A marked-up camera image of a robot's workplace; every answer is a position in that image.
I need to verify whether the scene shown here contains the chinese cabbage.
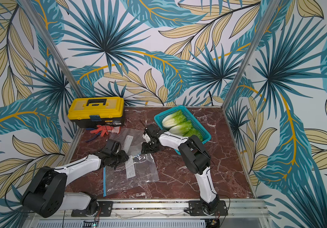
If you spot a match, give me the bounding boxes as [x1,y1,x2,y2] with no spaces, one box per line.
[184,128,203,142]
[169,120,193,136]
[162,110,187,129]

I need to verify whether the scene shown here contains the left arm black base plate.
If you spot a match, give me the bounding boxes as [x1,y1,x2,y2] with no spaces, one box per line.
[71,201,113,218]

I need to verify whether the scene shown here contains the blue black handled pliers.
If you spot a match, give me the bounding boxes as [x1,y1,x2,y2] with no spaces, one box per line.
[85,128,102,143]

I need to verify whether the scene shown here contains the right aluminium corner post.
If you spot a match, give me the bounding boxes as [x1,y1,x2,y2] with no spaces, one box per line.
[222,0,280,111]

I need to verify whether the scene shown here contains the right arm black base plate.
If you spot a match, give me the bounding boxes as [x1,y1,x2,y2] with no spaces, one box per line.
[184,200,229,216]

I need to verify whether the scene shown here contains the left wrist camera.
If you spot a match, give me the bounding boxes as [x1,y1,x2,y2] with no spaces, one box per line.
[102,139,121,156]

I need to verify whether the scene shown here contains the chinese cabbage front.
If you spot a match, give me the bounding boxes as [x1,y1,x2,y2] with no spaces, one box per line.
[184,128,203,142]

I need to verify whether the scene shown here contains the yellow black plastic toolbox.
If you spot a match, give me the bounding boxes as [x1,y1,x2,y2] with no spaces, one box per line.
[67,97,124,128]

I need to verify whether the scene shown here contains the chinese cabbage middle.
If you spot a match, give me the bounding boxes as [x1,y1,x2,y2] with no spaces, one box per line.
[169,120,193,136]

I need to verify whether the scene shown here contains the clear zipper bag blue seal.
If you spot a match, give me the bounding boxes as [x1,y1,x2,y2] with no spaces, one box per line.
[103,154,159,197]

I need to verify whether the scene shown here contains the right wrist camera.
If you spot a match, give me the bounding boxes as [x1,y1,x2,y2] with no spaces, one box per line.
[143,124,165,142]

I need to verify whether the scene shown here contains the teal plastic basket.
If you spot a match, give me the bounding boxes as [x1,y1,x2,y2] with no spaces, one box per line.
[154,105,212,155]

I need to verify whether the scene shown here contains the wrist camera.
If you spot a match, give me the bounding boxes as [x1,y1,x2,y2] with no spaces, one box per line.
[143,124,165,142]
[102,139,121,156]

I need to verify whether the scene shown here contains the chinese cabbage back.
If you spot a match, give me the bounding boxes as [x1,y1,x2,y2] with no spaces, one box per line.
[162,110,187,129]

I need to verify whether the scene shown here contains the aluminium corner post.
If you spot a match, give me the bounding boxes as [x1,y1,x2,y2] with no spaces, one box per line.
[19,0,84,98]
[222,0,280,111]

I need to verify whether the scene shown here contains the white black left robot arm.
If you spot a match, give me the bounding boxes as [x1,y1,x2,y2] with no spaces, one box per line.
[20,149,129,218]

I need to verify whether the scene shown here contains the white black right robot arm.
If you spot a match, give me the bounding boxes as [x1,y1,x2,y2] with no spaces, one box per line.
[141,124,220,215]

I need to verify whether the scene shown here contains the left aluminium corner post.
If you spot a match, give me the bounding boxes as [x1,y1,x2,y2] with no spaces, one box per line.
[19,0,84,98]

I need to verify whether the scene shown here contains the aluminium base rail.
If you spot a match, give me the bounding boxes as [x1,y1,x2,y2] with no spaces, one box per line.
[23,199,275,228]

